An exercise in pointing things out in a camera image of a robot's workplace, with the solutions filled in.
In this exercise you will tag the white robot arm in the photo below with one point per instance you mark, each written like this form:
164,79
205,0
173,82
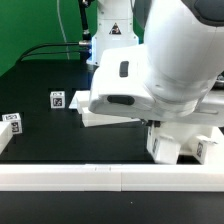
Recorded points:
170,77

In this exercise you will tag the small white tagged cube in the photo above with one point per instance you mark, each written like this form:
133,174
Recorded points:
57,99
15,120

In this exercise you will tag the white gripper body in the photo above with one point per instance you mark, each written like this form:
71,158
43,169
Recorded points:
209,112

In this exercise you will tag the white U-shaped fence wall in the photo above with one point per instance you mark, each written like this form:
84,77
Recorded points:
71,158

